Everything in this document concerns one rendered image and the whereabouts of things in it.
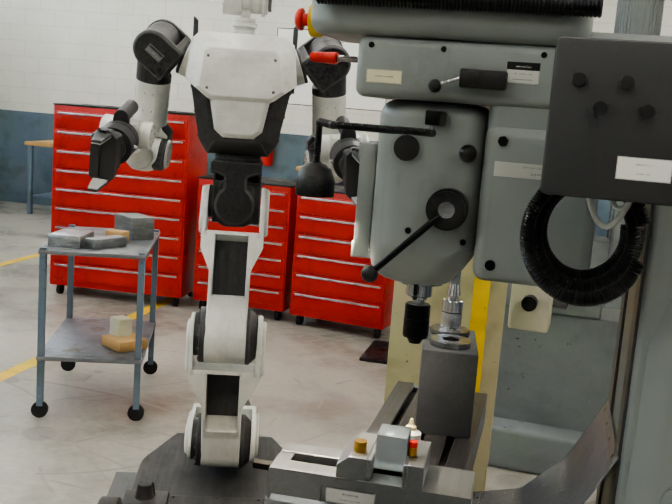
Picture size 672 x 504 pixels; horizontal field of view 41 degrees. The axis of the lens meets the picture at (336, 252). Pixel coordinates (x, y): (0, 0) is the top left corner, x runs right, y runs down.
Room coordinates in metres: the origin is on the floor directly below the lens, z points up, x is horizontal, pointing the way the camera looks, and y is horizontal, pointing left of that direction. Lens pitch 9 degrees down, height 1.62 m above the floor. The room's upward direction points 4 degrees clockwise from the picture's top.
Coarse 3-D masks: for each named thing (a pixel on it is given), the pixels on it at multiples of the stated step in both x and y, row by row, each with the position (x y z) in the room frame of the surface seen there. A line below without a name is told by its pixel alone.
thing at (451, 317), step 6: (444, 306) 2.01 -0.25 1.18; (450, 306) 2.00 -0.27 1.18; (456, 306) 2.00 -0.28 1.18; (462, 306) 2.01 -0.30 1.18; (444, 312) 2.01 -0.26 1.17; (450, 312) 2.00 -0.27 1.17; (456, 312) 2.00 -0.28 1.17; (444, 318) 2.01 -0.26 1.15; (450, 318) 2.00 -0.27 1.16; (456, 318) 2.00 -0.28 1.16; (444, 324) 2.01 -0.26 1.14; (450, 324) 2.00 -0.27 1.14; (456, 324) 2.00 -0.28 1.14; (450, 330) 2.00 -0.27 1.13; (456, 330) 2.00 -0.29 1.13
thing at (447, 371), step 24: (432, 336) 1.94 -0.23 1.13; (456, 336) 1.95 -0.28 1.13; (432, 360) 1.87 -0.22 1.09; (456, 360) 1.86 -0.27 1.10; (432, 384) 1.87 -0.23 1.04; (456, 384) 1.86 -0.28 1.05; (432, 408) 1.87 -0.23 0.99; (456, 408) 1.86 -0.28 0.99; (432, 432) 1.87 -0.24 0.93; (456, 432) 1.86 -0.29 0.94
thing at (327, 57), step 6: (312, 54) 1.78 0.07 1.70; (318, 54) 1.78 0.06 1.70; (324, 54) 1.77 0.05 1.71; (330, 54) 1.77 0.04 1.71; (336, 54) 1.77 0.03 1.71; (312, 60) 1.78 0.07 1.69; (318, 60) 1.78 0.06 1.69; (324, 60) 1.77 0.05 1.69; (330, 60) 1.77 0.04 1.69; (336, 60) 1.77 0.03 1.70; (342, 60) 1.77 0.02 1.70; (348, 60) 1.77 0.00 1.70; (354, 60) 1.76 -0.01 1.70
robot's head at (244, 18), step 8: (224, 0) 2.31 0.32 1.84; (232, 0) 2.32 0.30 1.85; (240, 0) 2.32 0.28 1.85; (248, 0) 2.33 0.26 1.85; (256, 0) 2.33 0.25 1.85; (224, 8) 2.32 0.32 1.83; (232, 8) 2.32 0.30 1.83; (240, 8) 2.32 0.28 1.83; (248, 8) 2.33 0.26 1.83; (256, 8) 2.33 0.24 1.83; (240, 16) 2.33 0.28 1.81; (248, 16) 2.33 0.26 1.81; (248, 24) 2.32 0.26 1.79; (256, 24) 2.34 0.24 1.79
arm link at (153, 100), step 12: (144, 84) 2.34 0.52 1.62; (168, 84) 2.37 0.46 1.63; (144, 96) 2.35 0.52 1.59; (156, 96) 2.35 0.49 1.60; (168, 96) 2.39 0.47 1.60; (144, 108) 2.36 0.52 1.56; (156, 108) 2.36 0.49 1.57; (144, 120) 2.37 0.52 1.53; (156, 120) 2.37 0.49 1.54; (156, 132) 2.38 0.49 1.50; (168, 132) 2.40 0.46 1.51; (168, 144) 2.38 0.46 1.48; (168, 156) 2.39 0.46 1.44
